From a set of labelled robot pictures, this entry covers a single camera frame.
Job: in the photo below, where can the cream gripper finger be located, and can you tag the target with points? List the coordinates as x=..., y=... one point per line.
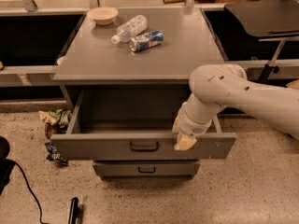
x=184, y=142
x=175, y=127

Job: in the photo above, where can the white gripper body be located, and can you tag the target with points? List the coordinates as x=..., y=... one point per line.
x=195, y=125

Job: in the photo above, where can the grey top drawer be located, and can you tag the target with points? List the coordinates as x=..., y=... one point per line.
x=134, y=124

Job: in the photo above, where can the grey drawer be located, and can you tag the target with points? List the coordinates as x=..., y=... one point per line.
x=134, y=124
x=111, y=169

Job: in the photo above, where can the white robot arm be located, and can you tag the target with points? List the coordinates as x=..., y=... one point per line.
x=216, y=87

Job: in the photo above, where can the grey drawer cabinet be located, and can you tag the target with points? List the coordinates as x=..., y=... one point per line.
x=93, y=60

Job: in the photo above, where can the grey bottom drawer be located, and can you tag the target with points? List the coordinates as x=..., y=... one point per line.
x=111, y=169

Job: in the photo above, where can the blue silver soda can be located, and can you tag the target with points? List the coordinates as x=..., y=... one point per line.
x=146, y=41

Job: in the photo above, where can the clear plastic water bottle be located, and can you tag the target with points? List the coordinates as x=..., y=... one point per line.
x=133, y=27

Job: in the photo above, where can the green chip bag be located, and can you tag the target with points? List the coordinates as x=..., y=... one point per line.
x=59, y=117

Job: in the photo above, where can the wooden stick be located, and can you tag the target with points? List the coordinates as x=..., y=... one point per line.
x=173, y=1

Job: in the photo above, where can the blue snack bag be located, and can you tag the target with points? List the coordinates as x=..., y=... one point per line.
x=54, y=155

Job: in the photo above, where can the beige bowl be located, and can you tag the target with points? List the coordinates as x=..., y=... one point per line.
x=103, y=15

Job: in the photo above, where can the black device at left edge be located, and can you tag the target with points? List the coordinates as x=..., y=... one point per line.
x=6, y=165

